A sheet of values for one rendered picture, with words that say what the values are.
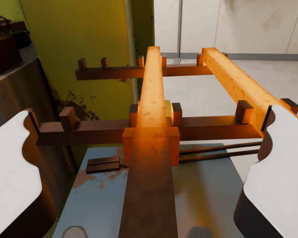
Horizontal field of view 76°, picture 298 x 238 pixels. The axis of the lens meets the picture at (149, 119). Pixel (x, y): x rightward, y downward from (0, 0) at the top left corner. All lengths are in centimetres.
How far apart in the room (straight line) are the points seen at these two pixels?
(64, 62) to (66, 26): 10
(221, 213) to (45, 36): 60
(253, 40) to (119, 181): 375
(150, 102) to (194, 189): 30
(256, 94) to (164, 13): 370
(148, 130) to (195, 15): 374
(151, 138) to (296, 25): 407
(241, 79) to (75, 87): 48
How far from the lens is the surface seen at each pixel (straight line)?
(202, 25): 388
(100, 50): 58
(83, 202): 47
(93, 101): 64
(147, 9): 100
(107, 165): 52
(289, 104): 25
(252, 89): 26
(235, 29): 394
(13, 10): 103
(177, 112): 20
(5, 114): 51
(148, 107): 20
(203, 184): 48
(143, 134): 15
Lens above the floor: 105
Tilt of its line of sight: 32 degrees down
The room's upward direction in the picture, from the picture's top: 3 degrees counter-clockwise
